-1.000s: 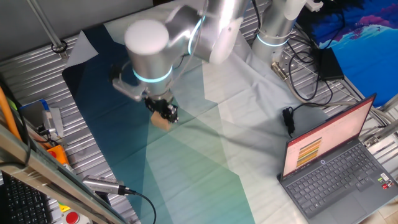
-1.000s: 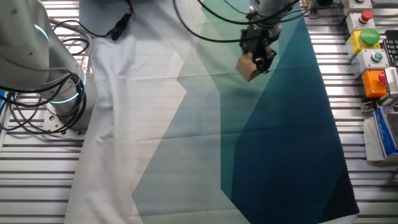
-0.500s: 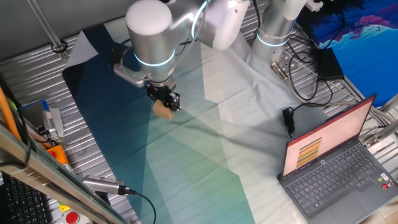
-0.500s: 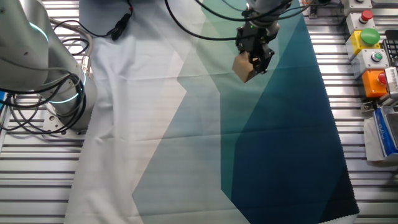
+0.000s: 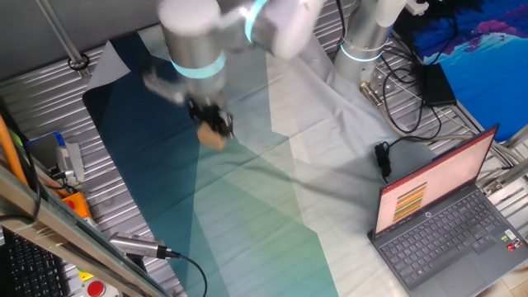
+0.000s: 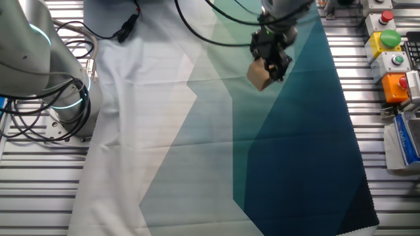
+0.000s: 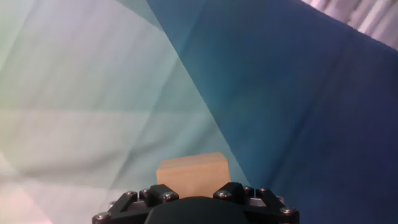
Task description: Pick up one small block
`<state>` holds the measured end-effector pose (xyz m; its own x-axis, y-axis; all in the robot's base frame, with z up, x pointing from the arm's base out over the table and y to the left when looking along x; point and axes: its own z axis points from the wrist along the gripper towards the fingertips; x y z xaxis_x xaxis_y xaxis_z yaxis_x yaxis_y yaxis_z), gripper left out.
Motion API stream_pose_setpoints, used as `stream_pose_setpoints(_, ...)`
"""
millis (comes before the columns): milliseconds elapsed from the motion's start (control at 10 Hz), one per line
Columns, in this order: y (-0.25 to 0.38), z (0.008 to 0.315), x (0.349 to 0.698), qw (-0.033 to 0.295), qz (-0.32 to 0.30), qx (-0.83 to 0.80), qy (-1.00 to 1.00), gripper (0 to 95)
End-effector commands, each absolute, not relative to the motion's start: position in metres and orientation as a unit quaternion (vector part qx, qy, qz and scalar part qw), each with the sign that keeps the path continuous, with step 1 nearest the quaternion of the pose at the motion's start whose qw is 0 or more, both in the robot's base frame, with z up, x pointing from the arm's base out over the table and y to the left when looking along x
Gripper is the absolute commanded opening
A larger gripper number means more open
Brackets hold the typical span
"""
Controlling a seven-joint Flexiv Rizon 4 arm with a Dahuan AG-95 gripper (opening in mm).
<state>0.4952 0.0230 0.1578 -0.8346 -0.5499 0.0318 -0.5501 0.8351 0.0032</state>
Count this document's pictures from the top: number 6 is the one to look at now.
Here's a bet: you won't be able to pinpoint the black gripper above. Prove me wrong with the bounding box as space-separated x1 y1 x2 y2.
249 26 299 83

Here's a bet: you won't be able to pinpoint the small wooden block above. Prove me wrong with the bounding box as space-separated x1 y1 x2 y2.
246 58 275 92

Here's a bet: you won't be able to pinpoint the metal pole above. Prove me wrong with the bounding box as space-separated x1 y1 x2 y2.
324 0 337 21

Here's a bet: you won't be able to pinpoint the yellow box green button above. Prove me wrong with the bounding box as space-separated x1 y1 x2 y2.
364 29 402 64

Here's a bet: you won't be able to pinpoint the blue green white cloth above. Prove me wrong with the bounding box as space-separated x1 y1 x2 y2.
67 0 381 236

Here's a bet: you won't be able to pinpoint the grey box red button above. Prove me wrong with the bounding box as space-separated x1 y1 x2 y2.
364 10 397 36

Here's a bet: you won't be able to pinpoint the grey box small green button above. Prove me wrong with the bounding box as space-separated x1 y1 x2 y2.
369 50 411 84

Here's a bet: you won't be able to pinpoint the orange box red button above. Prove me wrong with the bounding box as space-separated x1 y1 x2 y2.
381 72 411 104

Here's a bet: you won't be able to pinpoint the black keyboard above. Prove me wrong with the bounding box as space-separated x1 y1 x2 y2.
402 31 420 70

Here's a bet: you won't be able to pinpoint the blue white box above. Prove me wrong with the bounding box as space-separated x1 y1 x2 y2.
383 111 420 172

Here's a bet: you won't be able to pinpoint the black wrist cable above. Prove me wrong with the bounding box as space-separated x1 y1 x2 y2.
173 0 316 49

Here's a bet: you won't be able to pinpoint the bundled black cable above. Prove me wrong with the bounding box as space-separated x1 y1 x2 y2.
55 0 142 44

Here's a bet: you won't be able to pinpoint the thick grey cable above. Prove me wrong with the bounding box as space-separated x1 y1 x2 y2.
51 18 99 81

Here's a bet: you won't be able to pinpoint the black cables at arm base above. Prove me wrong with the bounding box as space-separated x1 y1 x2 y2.
0 77 93 142

